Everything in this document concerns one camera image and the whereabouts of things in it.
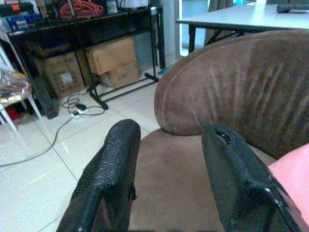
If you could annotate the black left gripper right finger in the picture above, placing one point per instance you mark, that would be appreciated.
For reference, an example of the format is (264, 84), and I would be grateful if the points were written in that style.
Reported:
(231, 174)

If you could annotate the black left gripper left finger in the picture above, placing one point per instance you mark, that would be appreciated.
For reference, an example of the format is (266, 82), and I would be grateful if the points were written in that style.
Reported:
(108, 164)

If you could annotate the pink pillow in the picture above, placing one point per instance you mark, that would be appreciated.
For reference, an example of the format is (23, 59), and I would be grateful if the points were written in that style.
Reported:
(293, 178)

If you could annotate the brown suede sofa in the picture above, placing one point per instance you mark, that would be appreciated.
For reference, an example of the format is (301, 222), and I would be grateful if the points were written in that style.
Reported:
(217, 96)

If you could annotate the white power strip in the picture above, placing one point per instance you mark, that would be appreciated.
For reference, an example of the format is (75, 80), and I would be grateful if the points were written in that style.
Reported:
(78, 112)

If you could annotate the black power adapter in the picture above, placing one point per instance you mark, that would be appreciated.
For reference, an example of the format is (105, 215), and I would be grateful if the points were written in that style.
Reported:
(80, 106)

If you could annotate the small brown cardboard box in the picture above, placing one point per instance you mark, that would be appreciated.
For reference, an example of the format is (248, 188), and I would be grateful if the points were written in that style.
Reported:
(123, 75)

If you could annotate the printed brown cardboard box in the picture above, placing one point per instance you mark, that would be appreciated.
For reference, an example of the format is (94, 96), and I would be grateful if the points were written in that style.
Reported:
(62, 75)

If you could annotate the large brown cardboard box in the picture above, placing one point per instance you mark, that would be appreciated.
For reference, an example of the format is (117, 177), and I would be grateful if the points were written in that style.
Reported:
(112, 55)

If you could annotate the white plastic chair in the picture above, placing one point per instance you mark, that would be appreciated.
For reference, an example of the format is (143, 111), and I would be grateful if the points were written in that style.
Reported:
(12, 79)

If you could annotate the black metal table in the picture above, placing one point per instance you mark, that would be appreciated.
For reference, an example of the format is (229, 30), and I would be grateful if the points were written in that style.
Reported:
(79, 31)

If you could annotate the white folding table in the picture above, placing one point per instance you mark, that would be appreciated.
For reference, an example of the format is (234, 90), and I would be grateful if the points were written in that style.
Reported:
(243, 17)

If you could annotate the blue box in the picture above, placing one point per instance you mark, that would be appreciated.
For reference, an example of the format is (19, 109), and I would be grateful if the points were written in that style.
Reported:
(20, 21)

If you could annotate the black cylindrical object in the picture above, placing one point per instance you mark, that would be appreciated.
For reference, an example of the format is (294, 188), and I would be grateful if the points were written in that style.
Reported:
(290, 7)

